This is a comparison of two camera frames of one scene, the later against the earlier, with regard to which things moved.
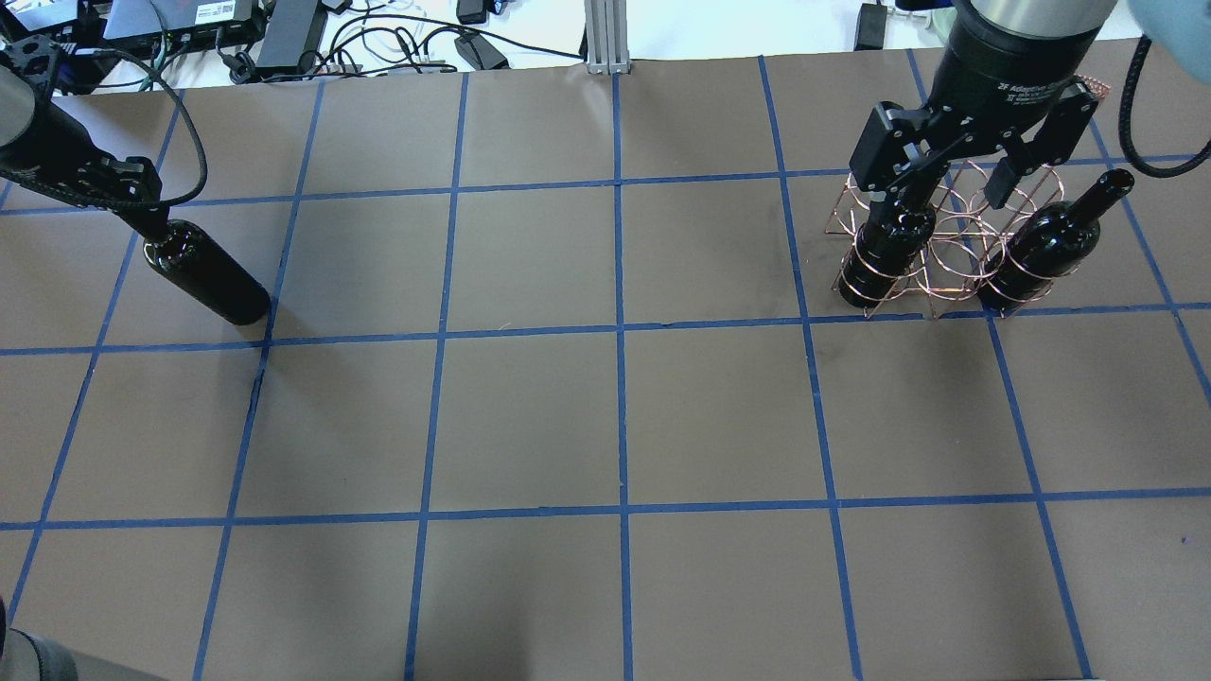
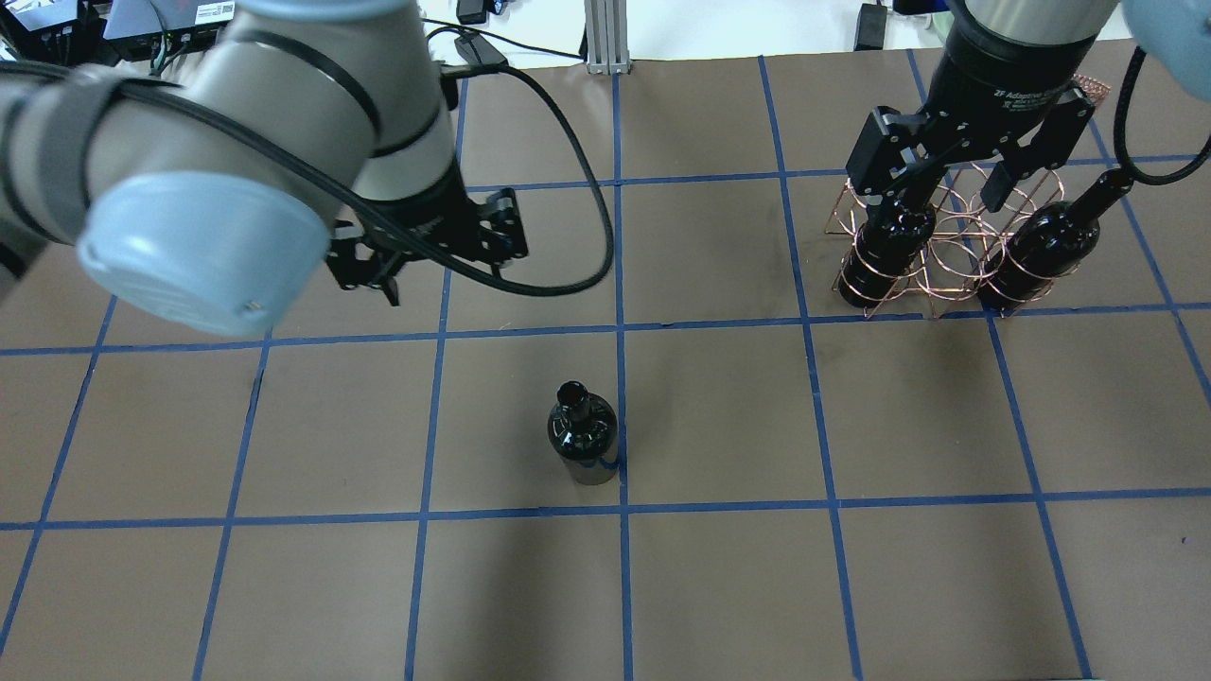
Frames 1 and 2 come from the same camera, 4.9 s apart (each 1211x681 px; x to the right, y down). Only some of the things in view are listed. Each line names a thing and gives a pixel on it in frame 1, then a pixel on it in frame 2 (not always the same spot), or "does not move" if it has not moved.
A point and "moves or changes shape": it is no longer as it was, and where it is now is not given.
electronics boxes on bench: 248,39 does not move
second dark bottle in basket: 1052,242 does not move
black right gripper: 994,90 does not move
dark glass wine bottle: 194,258 moves or changes shape
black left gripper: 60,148 → 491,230
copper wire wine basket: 959,241 does not move
